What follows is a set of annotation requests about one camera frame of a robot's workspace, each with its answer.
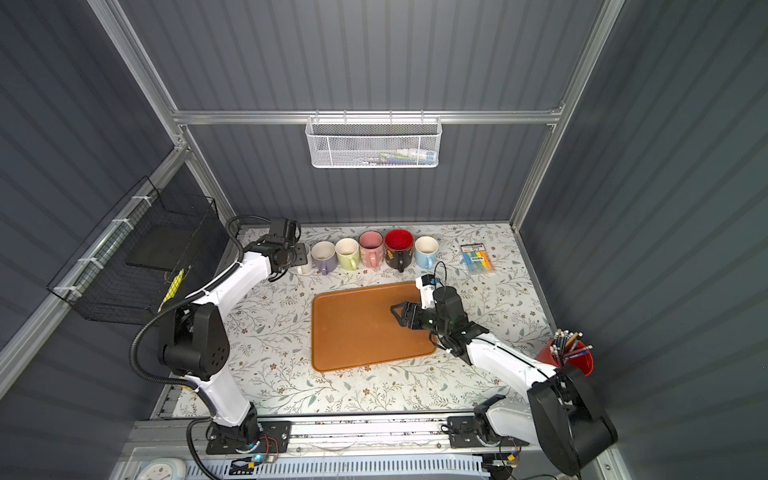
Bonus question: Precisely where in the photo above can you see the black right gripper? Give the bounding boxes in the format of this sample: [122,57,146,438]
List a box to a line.
[392,302,450,338]

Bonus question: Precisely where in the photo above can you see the purple mug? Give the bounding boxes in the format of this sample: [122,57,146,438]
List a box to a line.
[311,241,338,275]

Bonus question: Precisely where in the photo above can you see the light green mug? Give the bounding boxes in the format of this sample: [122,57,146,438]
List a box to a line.
[335,238,361,271]

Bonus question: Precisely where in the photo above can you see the light blue mug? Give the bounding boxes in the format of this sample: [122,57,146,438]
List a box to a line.
[414,236,439,270]

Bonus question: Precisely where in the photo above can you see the black mug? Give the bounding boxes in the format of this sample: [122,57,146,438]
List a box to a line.
[384,229,415,273]

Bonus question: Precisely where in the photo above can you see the pink mug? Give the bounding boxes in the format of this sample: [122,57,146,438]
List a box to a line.
[358,231,385,269]

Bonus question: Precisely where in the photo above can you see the white mug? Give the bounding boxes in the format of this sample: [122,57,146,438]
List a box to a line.
[291,252,314,275]

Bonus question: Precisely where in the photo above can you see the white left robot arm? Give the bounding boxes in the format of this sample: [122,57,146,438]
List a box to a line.
[158,215,308,428]

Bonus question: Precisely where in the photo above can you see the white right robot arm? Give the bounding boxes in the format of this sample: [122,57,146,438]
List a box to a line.
[390,285,618,476]

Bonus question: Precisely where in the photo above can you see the orange wooden tray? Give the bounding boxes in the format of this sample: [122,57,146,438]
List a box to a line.
[311,281,436,372]

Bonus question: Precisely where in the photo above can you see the highlighter marker pack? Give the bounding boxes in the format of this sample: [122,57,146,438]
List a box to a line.
[460,243,494,274]

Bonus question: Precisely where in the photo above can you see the yellow marker in basket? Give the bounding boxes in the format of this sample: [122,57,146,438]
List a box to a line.
[157,269,185,313]

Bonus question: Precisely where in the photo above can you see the markers in white basket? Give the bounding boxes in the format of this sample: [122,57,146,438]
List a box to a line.
[357,148,438,167]

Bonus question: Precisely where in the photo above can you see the red pencil cup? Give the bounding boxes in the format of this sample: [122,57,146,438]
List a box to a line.
[535,339,594,376]

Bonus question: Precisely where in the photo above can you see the white clock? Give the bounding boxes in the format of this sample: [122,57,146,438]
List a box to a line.
[136,458,187,480]

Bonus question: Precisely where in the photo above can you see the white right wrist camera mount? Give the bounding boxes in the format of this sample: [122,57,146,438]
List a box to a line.
[415,274,436,309]

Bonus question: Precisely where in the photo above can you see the black corrugated cable hose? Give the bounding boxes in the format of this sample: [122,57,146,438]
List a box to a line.
[128,214,271,480]

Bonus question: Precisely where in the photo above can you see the white wire wall basket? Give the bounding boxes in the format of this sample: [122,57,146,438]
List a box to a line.
[305,115,443,169]

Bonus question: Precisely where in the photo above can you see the black wire wall basket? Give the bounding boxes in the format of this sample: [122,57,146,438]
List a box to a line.
[47,178,228,325]

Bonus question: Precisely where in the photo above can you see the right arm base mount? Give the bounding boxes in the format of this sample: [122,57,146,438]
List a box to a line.
[440,415,530,449]

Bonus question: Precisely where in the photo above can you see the white ventilated cable duct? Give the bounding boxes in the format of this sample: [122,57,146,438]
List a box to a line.
[204,454,490,479]

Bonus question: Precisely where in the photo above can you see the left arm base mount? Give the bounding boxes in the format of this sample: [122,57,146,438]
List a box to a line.
[205,421,292,455]

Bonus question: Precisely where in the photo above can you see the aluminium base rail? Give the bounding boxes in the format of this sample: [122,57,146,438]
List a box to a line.
[123,410,541,458]

